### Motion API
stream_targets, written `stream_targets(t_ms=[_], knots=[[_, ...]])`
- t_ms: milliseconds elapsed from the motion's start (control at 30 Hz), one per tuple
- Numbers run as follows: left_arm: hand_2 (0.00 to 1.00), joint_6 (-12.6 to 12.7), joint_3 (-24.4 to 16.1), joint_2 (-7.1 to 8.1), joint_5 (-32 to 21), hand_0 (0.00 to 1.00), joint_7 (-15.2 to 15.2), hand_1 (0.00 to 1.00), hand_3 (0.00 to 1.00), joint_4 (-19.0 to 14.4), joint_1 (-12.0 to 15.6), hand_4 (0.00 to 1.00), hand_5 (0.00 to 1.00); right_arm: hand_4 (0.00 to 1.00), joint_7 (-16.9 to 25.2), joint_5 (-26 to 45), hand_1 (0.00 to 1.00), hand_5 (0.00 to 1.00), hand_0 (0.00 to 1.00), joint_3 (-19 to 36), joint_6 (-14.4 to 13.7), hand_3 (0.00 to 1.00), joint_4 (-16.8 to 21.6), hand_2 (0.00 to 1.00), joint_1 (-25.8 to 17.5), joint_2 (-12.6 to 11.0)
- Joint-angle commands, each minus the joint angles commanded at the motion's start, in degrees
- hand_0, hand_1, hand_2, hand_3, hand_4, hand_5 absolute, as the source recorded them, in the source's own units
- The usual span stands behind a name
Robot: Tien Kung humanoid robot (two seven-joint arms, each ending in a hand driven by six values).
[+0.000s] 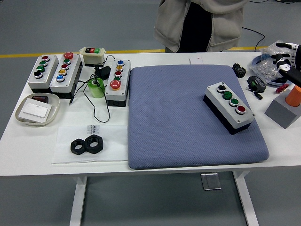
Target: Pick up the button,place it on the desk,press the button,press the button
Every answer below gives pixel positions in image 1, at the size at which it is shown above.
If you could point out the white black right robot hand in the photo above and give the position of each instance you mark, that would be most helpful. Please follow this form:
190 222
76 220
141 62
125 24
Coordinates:
291 75

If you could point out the grey four-button control box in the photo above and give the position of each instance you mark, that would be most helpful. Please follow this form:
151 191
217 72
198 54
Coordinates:
229 106

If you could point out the grey five-button emergency stop box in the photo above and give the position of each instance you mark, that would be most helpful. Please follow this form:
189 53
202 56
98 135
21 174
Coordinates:
123 77

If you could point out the grey box with wide mushroom button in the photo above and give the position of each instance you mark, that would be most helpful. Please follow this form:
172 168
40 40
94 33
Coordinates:
70 75

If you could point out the grey box with black button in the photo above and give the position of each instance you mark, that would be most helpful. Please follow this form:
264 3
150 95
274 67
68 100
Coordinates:
48 70

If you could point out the small red clip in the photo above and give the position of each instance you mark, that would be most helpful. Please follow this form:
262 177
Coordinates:
282 89

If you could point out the orange cylinder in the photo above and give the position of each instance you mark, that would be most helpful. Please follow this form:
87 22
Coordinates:
294 97

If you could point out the clear bag of silver washers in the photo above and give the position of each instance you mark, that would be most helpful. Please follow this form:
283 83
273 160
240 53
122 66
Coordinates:
265 68

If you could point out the black module with green terminal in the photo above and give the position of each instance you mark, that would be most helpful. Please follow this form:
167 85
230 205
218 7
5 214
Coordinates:
257 83

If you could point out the blue round plate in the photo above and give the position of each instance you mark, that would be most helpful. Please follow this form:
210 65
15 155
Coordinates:
255 61

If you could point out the grey wedge block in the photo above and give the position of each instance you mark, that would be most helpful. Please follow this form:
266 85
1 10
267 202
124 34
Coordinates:
279 113

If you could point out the black plastic gear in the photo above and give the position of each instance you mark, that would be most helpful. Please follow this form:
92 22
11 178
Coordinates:
238 70

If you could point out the person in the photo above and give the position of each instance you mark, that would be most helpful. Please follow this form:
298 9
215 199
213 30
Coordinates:
225 23

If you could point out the blue-grey padded mat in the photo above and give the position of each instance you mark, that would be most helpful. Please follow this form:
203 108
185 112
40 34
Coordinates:
176 117

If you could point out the white table leg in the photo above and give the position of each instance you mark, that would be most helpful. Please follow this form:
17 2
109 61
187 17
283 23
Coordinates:
247 202
77 202

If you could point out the black power adapter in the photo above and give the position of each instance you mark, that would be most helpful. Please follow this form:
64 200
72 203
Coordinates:
102 72

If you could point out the green tape roll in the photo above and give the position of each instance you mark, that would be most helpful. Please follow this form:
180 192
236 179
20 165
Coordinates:
96 90

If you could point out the large black hex nut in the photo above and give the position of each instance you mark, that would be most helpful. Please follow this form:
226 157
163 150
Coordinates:
100 144

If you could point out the small black hex nut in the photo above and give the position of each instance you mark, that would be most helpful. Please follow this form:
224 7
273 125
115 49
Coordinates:
74 149

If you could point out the white oval tray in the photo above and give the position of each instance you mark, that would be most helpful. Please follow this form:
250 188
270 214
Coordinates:
55 106

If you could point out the dark red small module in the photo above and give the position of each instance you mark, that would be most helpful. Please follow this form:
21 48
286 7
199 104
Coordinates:
40 98

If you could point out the metal bracket under table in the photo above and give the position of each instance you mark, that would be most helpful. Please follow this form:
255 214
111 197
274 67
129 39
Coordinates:
211 182

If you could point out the cream three-button switch box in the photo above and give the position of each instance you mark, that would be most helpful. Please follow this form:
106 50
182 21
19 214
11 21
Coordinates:
92 57

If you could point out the white wall switch plate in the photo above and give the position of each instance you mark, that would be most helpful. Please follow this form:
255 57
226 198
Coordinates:
35 110

